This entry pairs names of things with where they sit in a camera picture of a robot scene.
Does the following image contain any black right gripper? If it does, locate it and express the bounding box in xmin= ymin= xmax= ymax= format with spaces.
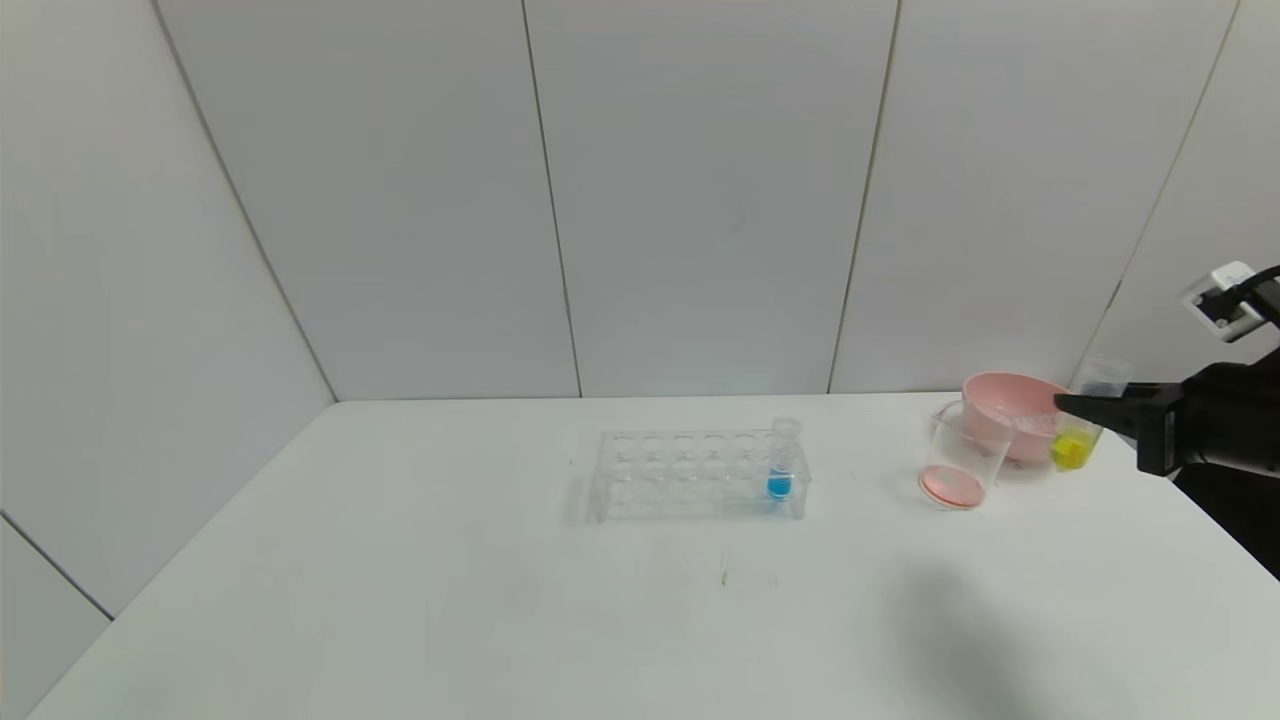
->
xmin=1053 ymin=361 xmax=1280 ymax=478

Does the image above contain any test tube with yellow pigment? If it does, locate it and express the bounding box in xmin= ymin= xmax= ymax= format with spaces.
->
xmin=1049 ymin=355 xmax=1133 ymax=472

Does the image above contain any clear glass beaker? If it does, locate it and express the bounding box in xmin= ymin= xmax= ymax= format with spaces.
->
xmin=918 ymin=400 xmax=1015 ymax=511

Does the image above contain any test tube with blue pigment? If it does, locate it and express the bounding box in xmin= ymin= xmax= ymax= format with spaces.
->
xmin=768 ymin=416 xmax=803 ymax=501

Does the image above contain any clear acrylic test tube rack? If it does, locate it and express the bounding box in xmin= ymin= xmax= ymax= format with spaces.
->
xmin=592 ymin=428 xmax=809 ymax=523

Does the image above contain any pink bowl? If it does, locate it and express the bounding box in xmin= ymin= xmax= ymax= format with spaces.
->
xmin=962 ymin=372 xmax=1081 ymax=465

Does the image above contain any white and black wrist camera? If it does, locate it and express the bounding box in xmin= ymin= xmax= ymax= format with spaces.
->
xmin=1182 ymin=261 xmax=1265 ymax=344

